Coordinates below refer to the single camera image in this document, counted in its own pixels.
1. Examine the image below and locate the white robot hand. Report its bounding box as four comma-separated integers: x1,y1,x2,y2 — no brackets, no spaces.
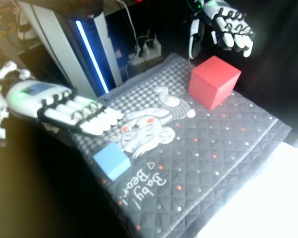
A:
188,0,255,60
5,79,125,136

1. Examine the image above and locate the red cube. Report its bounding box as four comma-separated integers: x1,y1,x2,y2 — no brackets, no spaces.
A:
188,55,242,111

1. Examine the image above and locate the blue cube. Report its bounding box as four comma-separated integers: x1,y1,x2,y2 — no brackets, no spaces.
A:
92,142,132,181

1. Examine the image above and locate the white tower with blue light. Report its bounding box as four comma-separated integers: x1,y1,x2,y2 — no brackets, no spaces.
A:
17,0,124,99

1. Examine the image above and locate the white power strip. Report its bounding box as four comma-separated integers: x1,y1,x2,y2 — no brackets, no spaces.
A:
136,37,162,61

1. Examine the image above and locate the grey bear print quilt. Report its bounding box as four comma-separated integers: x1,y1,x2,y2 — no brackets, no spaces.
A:
69,52,293,238

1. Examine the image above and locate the white cable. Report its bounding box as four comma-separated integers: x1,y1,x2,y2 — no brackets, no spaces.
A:
119,0,141,59

